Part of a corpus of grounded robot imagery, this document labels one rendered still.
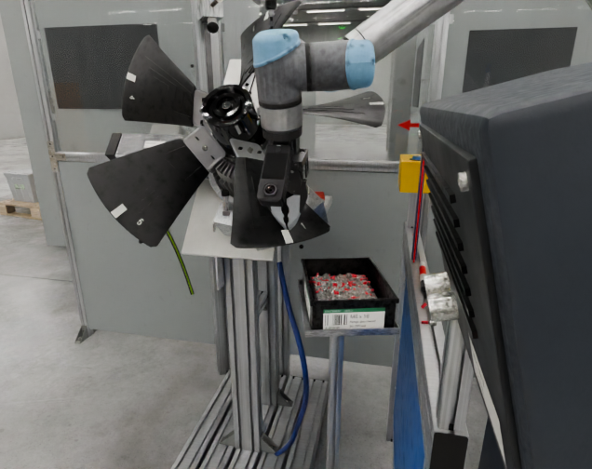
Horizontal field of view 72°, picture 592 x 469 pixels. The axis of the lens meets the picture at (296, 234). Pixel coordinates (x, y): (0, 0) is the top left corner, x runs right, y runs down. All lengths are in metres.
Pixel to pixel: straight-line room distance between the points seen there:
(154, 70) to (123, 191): 0.34
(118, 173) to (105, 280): 1.37
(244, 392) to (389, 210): 0.90
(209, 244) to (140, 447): 0.94
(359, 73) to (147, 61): 0.66
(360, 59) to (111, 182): 0.61
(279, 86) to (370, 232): 1.15
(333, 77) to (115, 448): 1.55
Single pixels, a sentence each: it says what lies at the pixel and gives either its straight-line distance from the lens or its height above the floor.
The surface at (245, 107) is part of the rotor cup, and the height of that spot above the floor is 1.22.
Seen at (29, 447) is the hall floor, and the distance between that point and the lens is 1.98.
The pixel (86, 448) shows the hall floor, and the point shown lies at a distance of 1.88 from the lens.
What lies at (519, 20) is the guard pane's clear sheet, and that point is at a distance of 1.75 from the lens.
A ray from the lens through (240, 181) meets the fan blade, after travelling 0.87.
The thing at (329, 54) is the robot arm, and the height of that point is 1.30.
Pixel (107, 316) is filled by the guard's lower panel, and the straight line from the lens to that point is 2.42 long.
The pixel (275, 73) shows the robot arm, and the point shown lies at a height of 1.27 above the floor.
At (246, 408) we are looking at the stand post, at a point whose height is 0.26.
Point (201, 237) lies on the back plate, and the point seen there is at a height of 0.87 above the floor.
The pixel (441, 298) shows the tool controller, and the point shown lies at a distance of 0.34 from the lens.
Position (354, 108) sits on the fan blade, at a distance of 0.96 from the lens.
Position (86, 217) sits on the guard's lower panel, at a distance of 2.25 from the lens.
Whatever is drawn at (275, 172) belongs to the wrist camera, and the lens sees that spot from 0.71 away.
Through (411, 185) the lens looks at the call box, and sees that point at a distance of 1.20.
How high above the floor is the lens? 1.23
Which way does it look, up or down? 18 degrees down
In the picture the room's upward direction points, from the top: straight up
